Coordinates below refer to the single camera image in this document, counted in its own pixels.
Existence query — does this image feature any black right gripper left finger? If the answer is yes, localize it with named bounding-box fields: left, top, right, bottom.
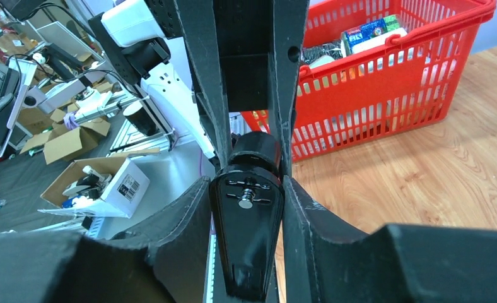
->
left=0, top=177, right=211, bottom=302

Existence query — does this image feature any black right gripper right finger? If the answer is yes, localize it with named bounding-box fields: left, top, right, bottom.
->
left=283, top=177, right=497, bottom=302

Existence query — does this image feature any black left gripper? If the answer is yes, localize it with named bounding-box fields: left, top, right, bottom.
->
left=175, top=0, right=309, bottom=175

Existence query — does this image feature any black stapler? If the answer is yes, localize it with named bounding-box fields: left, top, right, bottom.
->
left=209, top=131, right=284, bottom=302

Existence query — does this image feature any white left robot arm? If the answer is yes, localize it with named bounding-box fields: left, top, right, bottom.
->
left=89, top=1, right=309, bottom=175

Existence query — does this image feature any open white cardboard box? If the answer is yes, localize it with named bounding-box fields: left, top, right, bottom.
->
left=38, top=157, right=150, bottom=218

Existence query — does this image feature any blue green scrubber pack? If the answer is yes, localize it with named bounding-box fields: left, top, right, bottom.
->
left=340, top=15, right=407, bottom=57

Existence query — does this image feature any red plastic shopping basket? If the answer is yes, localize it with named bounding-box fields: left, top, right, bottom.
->
left=240, top=0, right=497, bottom=163

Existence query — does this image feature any brown open cardboard box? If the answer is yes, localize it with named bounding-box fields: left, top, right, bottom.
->
left=20, top=118, right=111, bottom=165

